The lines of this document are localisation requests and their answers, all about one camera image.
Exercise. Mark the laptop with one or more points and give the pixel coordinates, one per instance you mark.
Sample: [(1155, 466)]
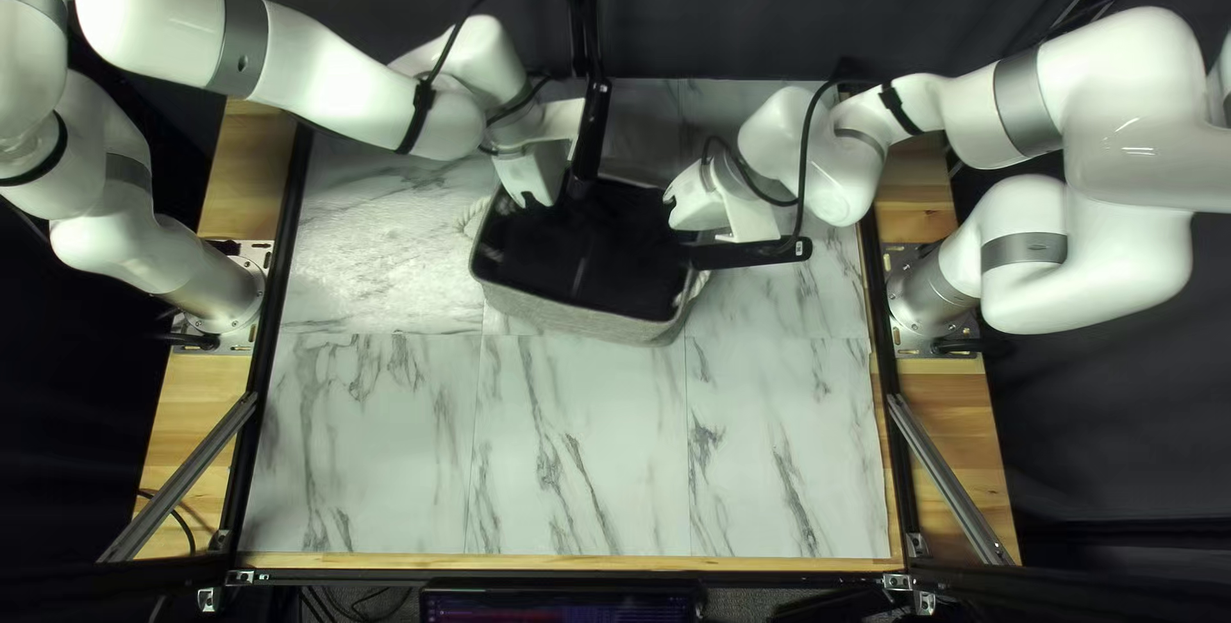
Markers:
[(563, 606)]

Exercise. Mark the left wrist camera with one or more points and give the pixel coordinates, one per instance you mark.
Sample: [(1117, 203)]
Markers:
[(589, 137)]

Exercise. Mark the black frame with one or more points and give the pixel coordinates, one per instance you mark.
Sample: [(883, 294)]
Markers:
[(580, 8)]

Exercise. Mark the black sweatshirt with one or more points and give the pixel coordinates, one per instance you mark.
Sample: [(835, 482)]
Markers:
[(596, 258)]

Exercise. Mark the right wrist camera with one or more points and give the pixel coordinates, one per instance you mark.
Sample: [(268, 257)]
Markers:
[(755, 253)]

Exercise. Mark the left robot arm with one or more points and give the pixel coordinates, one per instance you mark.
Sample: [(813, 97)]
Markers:
[(288, 75)]

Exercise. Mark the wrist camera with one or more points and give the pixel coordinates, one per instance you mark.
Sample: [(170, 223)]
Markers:
[(589, 137), (755, 253)]

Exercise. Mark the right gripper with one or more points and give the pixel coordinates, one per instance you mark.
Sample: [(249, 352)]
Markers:
[(707, 200)]

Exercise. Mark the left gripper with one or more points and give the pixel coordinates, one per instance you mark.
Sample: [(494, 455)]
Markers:
[(539, 152)]

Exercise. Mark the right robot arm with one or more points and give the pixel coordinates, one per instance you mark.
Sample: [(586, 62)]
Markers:
[(1087, 142)]

